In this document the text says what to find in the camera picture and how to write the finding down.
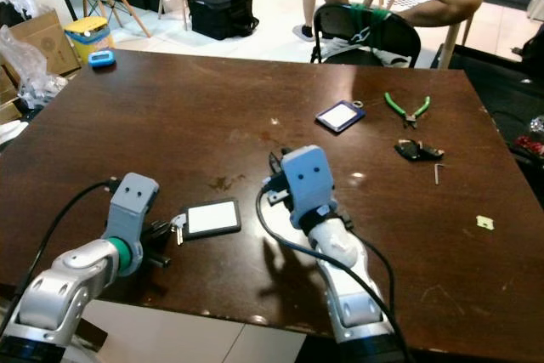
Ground small silver keys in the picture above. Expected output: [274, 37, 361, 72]
[172, 213, 188, 245]

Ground black fabric bag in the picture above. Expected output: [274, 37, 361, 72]
[188, 0, 261, 42]

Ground yellow plastic bucket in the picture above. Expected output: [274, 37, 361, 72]
[63, 15, 115, 65]

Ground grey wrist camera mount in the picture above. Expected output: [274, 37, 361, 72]
[105, 173, 162, 250]
[280, 145, 337, 230]

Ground clear plastic bag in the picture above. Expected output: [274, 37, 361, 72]
[0, 25, 70, 110]

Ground black folding chair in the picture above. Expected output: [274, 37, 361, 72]
[310, 1, 424, 67]

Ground white plastic part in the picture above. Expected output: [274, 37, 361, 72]
[0, 120, 31, 145]

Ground green handled pliers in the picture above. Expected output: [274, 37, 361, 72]
[383, 91, 433, 129]

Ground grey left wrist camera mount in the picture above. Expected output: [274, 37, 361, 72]
[105, 173, 162, 250]

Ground open brown cardboard box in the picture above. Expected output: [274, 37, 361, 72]
[7, 9, 84, 80]

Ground black key bunch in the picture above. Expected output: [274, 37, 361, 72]
[394, 139, 446, 163]

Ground stacked flat cardboard boxes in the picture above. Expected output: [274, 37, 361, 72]
[0, 70, 25, 124]

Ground red packet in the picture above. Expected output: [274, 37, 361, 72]
[513, 115, 544, 162]

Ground blue card holder key tag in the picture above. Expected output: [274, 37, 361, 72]
[314, 101, 366, 134]

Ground black card holder key tag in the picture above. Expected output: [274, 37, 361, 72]
[183, 199, 242, 240]

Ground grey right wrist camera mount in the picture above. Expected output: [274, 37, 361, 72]
[280, 145, 337, 230]

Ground wooden stool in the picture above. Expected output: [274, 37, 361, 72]
[360, 0, 473, 69]

